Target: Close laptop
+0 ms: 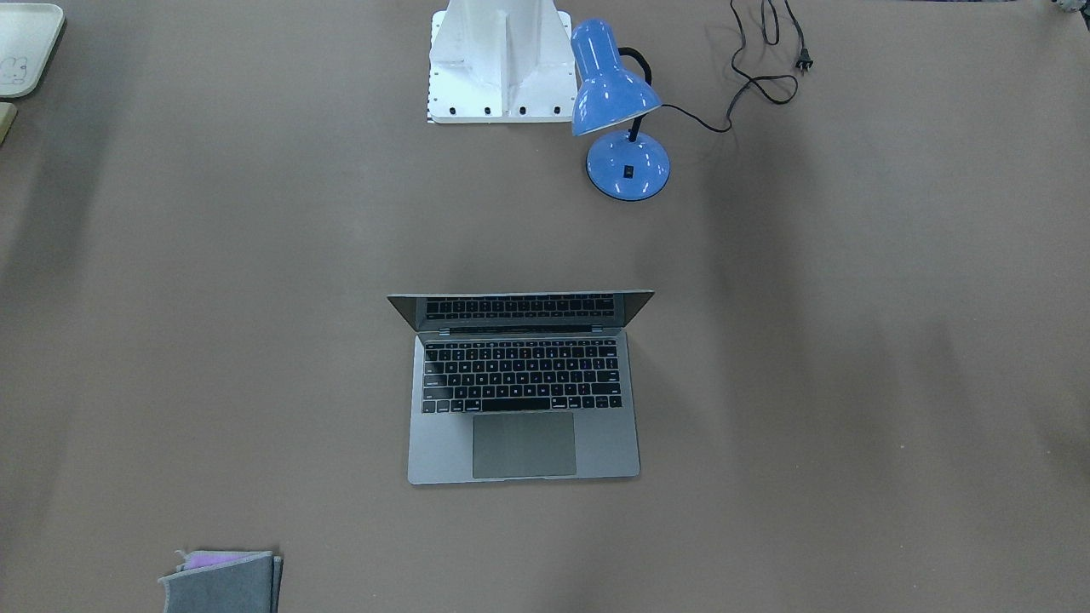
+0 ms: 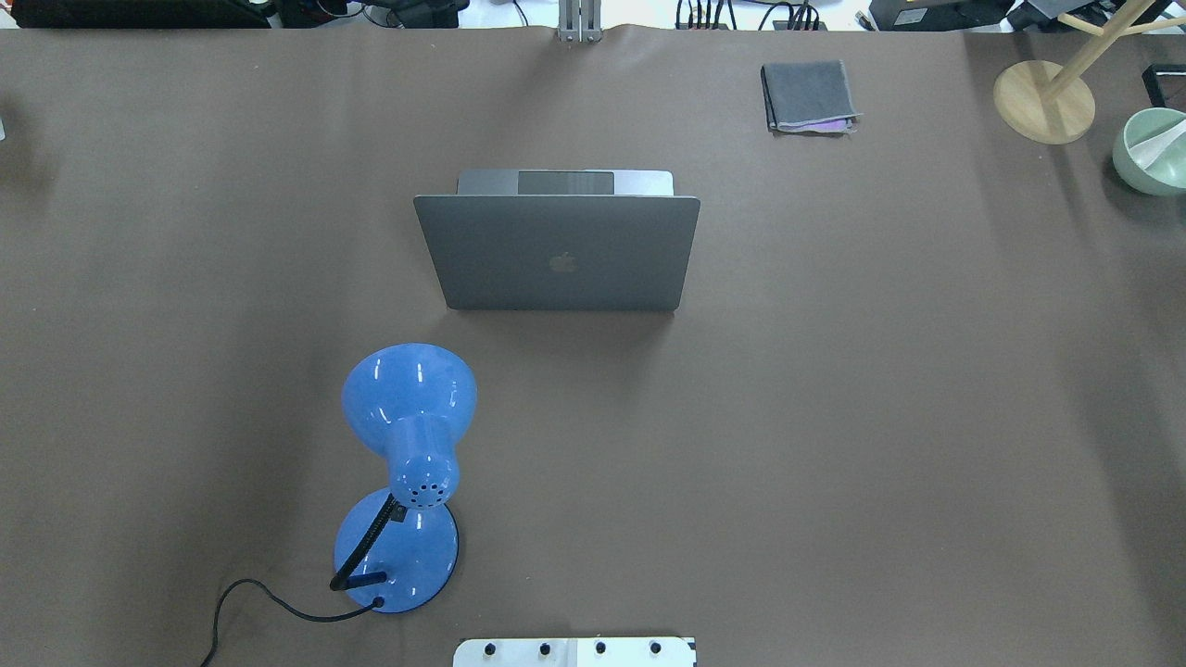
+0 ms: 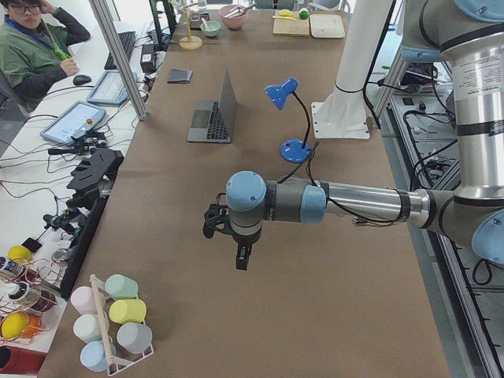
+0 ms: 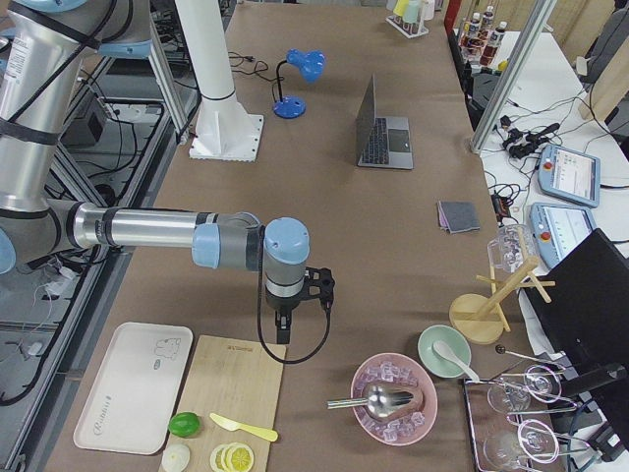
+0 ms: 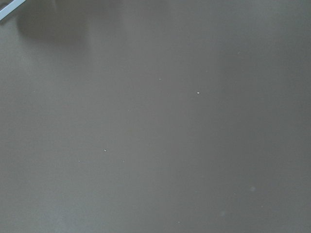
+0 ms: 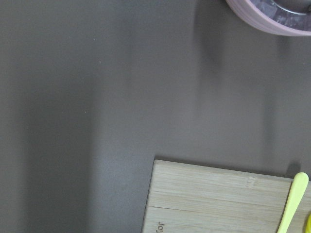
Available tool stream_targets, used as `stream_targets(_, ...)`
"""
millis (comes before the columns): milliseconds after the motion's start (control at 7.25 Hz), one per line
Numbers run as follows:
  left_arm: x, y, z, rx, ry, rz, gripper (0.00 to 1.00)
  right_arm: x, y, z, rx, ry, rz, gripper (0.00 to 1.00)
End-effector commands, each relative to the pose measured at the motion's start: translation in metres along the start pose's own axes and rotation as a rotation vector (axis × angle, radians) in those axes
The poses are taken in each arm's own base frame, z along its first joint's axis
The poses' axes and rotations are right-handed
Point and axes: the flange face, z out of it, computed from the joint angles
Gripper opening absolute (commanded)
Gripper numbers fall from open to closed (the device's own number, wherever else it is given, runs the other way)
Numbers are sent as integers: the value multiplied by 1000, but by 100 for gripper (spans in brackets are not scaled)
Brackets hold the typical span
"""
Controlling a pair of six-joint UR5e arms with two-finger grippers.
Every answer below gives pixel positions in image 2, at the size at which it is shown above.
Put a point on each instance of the folded grey cloth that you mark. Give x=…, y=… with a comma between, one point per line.
x=803, y=97

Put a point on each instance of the wooden cup stand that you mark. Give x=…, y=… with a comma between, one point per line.
x=1050, y=103

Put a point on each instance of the blue desk lamp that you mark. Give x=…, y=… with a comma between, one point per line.
x=411, y=404

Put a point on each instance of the aluminium frame post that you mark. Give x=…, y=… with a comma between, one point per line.
x=579, y=21

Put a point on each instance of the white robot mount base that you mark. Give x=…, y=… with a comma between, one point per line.
x=577, y=651

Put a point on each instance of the grey laptop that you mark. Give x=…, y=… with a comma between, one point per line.
x=560, y=239

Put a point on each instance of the green bowl with spoon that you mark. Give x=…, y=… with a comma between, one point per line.
x=1149, y=152

